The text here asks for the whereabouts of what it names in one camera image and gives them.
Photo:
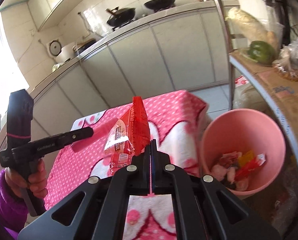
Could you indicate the pink plastic tube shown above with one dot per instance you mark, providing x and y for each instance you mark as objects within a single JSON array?
[{"x": 99, "y": 132}]

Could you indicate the cardboard shelf liner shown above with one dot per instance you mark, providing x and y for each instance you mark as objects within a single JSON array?
[{"x": 286, "y": 91}]

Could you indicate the pink plastic trash bucket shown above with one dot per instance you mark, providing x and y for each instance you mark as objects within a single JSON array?
[{"x": 242, "y": 130}]

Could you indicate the grey kitchen cabinets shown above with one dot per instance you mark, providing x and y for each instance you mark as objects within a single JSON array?
[{"x": 179, "y": 48}]

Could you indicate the green bell pepper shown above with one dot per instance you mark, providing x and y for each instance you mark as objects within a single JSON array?
[{"x": 261, "y": 52}]

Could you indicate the yellow foam fruit net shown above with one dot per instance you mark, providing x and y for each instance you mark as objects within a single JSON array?
[{"x": 245, "y": 158}]

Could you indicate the black blender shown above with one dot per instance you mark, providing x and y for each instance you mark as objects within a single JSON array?
[{"x": 278, "y": 13}]

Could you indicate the white plastic bag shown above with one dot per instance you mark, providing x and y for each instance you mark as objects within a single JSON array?
[{"x": 227, "y": 177}]

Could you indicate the black wok with lid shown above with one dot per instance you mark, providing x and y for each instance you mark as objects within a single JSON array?
[{"x": 120, "y": 17}]

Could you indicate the napa cabbage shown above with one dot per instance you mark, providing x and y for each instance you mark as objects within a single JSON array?
[{"x": 256, "y": 30}]

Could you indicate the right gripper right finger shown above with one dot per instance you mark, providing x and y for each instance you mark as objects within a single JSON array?
[{"x": 155, "y": 167}]

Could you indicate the white rice cooker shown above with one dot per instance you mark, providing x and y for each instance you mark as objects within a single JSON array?
[{"x": 60, "y": 53}]

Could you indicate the bag of dried food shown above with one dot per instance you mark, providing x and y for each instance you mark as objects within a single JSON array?
[{"x": 284, "y": 67}]

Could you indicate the white orange wrapper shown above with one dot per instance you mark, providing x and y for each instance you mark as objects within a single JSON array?
[{"x": 261, "y": 159}]

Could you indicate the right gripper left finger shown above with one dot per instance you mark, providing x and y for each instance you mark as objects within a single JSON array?
[{"x": 146, "y": 169}]

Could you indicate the red snack bag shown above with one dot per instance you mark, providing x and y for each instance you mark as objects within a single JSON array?
[{"x": 128, "y": 137}]

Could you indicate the black wok with handle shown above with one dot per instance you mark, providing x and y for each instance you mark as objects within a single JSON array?
[{"x": 159, "y": 5}]

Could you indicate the metal shelf rack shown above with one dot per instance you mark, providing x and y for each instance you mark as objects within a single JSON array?
[{"x": 235, "y": 62}]

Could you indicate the person left hand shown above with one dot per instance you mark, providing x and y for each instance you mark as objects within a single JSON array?
[{"x": 36, "y": 182}]

